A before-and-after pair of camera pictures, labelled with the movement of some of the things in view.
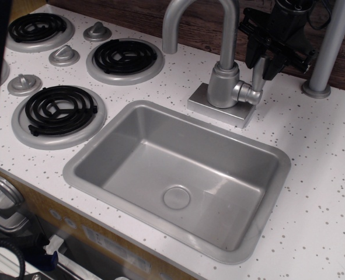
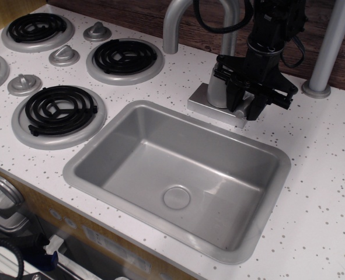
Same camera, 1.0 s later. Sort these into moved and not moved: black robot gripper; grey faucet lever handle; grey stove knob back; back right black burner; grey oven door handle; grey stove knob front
Moved: grey faucet lever handle; black robot gripper
Not moved: grey oven door handle; grey stove knob front; back right black burner; grey stove knob back
